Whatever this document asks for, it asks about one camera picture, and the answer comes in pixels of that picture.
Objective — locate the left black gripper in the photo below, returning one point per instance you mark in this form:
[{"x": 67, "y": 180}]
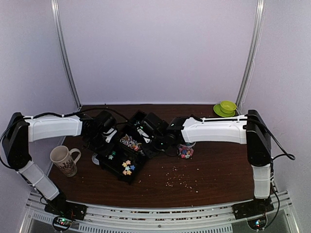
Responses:
[{"x": 100, "y": 153}]

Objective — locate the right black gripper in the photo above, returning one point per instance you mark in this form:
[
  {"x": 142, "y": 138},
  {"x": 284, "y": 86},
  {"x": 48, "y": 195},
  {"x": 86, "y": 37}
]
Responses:
[{"x": 148, "y": 152}]

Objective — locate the black three-compartment candy tray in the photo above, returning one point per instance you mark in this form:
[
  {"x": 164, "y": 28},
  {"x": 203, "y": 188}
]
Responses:
[{"x": 124, "y": 156}]

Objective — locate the clear plastic cup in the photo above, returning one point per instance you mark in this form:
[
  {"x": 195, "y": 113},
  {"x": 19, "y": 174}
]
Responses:
[{"x": 185, "y": 151}]

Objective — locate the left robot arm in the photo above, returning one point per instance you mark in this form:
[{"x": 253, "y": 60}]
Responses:
[{"x": 22, "y": 130}]

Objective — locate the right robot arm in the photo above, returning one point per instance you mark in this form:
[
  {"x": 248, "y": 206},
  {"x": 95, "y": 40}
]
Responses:
[{"x": 249, "y": 130}]

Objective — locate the clear plastic lid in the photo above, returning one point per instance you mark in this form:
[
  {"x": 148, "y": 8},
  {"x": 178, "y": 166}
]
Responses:
[{"x": 95, "y": 160}]

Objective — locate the cream floral mug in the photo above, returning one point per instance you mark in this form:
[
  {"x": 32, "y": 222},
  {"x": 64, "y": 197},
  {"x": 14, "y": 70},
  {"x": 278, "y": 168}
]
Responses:
[{"x": 65, "y": 160}]

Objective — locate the green saucer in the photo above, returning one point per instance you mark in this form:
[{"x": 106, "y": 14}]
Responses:
[{"x": 219, "y": 112}]

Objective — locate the green bowl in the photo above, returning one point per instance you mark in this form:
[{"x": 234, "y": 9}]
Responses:
[{"x": 227, "y": 107}]

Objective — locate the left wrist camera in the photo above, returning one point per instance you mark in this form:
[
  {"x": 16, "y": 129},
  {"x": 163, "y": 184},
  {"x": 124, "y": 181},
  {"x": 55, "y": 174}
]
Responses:
[{"x": 108, "y": 135}]

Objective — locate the right aluminium frame post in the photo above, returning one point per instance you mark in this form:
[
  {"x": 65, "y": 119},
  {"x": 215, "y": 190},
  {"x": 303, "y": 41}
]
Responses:
[{"x": 250, "y": 62}]

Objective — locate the aluminium frame post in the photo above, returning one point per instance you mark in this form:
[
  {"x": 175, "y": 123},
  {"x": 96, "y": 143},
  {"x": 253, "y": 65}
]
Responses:
[
  {"x": 64, "y": 54},
  {"x": 250, "y": 62}
]

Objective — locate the left aluminium frame post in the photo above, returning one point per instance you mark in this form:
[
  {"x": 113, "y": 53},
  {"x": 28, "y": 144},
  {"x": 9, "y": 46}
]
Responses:
[{"x": 64, "y": 54}]

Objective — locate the front aluminium rail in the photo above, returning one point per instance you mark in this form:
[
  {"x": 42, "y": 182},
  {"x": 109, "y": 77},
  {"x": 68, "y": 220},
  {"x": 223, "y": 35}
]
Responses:
[{"x": 201, "y": 219}]

